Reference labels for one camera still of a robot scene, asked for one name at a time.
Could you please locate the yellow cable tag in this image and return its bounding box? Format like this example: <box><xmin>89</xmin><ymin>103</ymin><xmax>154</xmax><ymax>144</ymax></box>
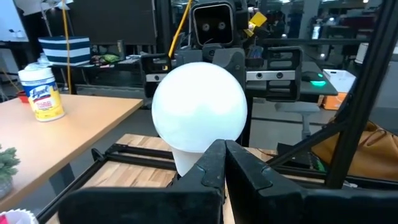
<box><xmin>244</xmin><ymin>11</ymin><xmax>268</xmax><ymax>37</ymax></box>

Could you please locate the grey stool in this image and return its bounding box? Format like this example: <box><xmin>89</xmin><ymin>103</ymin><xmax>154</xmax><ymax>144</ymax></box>
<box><xmin>275</xmin><ymin>101</ymin><xmax>321</xmax><ymax>141</ymax></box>

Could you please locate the black computer mouse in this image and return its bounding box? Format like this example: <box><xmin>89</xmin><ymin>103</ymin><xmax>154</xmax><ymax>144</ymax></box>
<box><xmin>300</xmin><ymin>70</ymin><xmax>328</xmax><ymax>88</ymax></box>

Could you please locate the yellow vertical cord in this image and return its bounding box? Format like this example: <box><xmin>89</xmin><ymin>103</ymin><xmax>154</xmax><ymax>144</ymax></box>
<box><xmin>61</xmin><ymin>0</ymin><xmax>73</xmax><ymax>95</ymax></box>

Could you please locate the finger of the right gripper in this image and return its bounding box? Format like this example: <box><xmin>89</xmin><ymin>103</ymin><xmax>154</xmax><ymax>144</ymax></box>
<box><xmin>141</xmin><ymin>53</ymin><xmax>172</xmax><ymax>100</ymax></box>
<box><xmin>266</xmin><ymin>46</ymin><xmax>303</xmax><ymax>103</ymax></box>

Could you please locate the light wood desk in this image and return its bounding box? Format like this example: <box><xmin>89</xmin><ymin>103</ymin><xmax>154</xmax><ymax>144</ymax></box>
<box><xmin>0</xmin><ymin>93</ymin><xmax>144</xmax><ymax>213</ymax></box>

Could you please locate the white lightbulb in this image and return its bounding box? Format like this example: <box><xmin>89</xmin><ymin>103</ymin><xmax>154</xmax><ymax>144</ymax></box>
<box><xmin>151</xmin><ymin>61</ymin><xmax>249</xmax><ymax>177</ymax></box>

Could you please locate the tan leather bag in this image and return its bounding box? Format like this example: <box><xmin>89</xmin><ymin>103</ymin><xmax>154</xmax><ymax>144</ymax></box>
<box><xmin>310</xmin><ymin>119</ymin><xmax>398</xmax><ymax>184</ymax></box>

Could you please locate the whiteboard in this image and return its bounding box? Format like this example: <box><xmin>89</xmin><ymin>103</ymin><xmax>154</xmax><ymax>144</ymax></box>
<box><xmin>0</xmin><ymin>0</ymin><xmax>29</xmax><ymax>43</ymax></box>

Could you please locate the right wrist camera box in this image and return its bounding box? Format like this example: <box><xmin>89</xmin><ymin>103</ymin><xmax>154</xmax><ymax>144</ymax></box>
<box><xmin>190</xmin><ymin>0</ymin><xmax>237</xmax><ymax>49</ymax></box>

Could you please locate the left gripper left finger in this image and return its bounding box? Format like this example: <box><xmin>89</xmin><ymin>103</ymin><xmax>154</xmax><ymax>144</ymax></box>
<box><xmin>58</xmin><ymin>139</ymin><xmax>226</xmax><ymax>224</ymax></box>

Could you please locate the navy white striped box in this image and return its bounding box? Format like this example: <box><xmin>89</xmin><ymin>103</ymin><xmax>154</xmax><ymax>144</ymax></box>
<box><xmin>38</xmin><ymin>35</ymin><xmax>91</xmax><ymax>67</ymax></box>

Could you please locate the yellow Lysol wipes canister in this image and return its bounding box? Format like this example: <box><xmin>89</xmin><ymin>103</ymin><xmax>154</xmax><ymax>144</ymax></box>
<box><xmin>17</xmin><ymin>62</ymin><xmax>66</xmax><ymax>123</ymax></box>

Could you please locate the yellow cable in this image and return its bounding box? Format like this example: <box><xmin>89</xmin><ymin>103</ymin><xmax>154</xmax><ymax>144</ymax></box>
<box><xmin>167</xmin><ymin>0</ymin><xmax>194</xmax><ymax>60</ymax></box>

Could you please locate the red bowl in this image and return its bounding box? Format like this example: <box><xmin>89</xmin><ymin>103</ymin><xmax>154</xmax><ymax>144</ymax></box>
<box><xmin>16</xmin><ymin>90</ymin><xmax>30</xmax><ymax>104</ymax></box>

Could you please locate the black metal table frame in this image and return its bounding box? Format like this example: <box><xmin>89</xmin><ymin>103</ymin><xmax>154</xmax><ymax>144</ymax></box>
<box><xmin>35</xmin><ymin>0</ymin><xmax>398</xmax><ymax>224</ymax></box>

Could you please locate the small green potted plant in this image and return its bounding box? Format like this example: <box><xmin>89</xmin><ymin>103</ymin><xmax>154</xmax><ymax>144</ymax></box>
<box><xmin>0</xmin><ymin>144</ymin><xmax>21</xmax><ymax>200</ymax></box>

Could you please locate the white storage box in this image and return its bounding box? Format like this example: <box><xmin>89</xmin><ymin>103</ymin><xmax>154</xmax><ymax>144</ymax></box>
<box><xmin>322</xmin><ymin>68</ymin><xmax>357</xmax><ymax>93</ymax></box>

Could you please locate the black office desk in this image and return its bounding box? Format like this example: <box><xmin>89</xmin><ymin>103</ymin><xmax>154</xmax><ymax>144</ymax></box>
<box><xmin>245</xmin><ymin>60</ymin><xmax>339</xmax><ymax>98</ymax></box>

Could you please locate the orange box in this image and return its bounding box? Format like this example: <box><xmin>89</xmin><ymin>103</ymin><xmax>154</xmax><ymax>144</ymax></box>
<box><xmin>322</xmin><ymin>92</ymin><xmax>348</xmax><ymax>111</ymax></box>

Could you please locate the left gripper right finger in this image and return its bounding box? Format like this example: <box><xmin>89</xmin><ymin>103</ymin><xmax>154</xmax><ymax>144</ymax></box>
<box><xmin>226</xmin><ymin>139</ymin><xmax>398</xmax><ymax>224</ymax></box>

